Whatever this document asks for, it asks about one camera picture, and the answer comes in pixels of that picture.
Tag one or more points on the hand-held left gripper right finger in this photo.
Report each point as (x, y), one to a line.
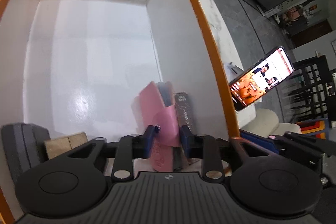
(185, 140)

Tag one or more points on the dark grey box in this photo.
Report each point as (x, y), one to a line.
(18, 142)

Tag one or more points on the pink pouch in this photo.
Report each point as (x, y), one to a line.
(164, 124)

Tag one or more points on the orange cardboard box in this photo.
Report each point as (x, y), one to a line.
(92, 43)

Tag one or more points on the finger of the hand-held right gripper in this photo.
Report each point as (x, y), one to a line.
(296, 142)

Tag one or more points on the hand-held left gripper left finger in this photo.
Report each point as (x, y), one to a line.
(149, 140)

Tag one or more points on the brown wooden door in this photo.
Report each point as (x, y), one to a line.
(312, 33)

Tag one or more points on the cream armchair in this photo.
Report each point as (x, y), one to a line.
(262, 121)

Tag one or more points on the orange striped rug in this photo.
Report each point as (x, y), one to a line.
(312, 128)

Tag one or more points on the black dining chair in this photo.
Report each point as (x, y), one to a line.
(309, 87)

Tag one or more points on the smartphone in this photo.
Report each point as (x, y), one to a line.
(262, 77)

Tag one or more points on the small brown cardboard box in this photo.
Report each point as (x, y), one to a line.
(65, 142)

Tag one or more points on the dark speckled case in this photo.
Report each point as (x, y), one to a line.
(185, 108)

